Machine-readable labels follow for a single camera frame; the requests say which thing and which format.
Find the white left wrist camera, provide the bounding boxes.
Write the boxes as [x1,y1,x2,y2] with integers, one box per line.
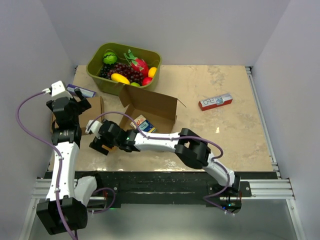
[42,80,73,100]

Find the black toy grapes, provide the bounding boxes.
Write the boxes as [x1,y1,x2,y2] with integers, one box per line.
[99,64,114,79]

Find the green toy lime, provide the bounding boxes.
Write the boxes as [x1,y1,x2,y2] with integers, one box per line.
[131,82,140,87]

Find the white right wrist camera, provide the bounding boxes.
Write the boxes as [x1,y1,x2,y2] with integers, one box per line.
[85,120,102,139]

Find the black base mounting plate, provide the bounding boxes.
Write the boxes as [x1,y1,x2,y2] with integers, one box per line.
[43,170,279,209]

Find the olive green plastic bin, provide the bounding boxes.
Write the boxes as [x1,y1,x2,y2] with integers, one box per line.
[86,42,162,96]

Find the orange toy fruit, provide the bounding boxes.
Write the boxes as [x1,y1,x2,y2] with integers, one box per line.
[148,67,157,78]

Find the closed brown cardboard box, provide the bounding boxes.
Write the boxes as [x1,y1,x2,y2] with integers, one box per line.
[50,96,104,136]

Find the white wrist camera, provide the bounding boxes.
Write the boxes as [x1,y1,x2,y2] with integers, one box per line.
[85,120,102,139]
[42,80,73,100]

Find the aluminium frame rail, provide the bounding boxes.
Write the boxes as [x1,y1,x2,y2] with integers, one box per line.
[248,179,295,200]

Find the red toy apple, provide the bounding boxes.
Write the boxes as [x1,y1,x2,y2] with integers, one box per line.
[141,77,153,86]

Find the dark purple toy grapes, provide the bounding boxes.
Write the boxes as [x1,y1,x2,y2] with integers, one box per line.
[110,63,145,86]

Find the red white snack packet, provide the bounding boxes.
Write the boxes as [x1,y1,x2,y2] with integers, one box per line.
[198,93,233,111]

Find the orange sponge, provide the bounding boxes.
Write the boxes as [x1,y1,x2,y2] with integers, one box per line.
[103,146,117,152]

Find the green toy melon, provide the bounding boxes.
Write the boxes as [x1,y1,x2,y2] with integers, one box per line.
[102,51,118,65]

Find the purple rectangular box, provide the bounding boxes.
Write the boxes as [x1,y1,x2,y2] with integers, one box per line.
[66,84,97,98]

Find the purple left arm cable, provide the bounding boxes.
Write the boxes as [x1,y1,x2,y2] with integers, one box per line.
[15,91,78,240]

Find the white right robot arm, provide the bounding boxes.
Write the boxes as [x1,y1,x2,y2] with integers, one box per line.
[85,119,241,197]

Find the pink toy dragon fruit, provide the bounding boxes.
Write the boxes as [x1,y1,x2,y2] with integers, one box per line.
[123,49,149,77]

